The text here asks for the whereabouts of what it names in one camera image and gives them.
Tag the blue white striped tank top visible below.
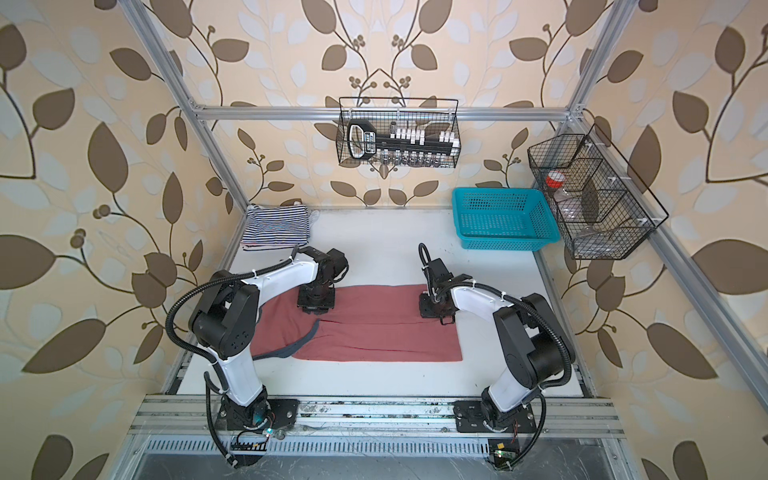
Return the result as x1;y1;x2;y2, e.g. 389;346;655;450
240;204;310;251

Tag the black socket tool set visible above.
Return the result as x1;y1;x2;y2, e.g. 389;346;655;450
343;120;461;168

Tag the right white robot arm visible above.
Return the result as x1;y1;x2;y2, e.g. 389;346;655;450
419;253;575;433

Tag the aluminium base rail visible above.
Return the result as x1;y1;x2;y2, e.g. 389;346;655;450
128;395;626;458

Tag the black wire basket right wall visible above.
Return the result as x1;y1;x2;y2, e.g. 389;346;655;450
527;125;669;260

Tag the black wire basket wall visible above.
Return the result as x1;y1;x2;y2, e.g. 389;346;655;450
335;95;462;169
527;125;669;260

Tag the teal plastic basket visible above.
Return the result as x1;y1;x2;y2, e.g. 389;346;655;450
452;188;560;252

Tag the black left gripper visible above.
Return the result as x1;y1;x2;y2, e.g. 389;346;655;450
301;281;339;312

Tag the red capped clear bottle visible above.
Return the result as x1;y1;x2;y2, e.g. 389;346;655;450
545;170;584;222

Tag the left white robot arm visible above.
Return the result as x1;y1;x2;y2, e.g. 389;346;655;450
190;246;349;433

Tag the black wire basket back wall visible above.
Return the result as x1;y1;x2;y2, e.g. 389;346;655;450
335;95;462;169

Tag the maroon garment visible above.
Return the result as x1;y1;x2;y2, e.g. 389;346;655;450
250;285;463;363

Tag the aluminium frame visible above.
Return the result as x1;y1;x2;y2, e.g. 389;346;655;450
120;1;767;406

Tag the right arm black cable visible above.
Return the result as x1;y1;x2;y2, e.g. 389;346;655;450
417;242;574;469

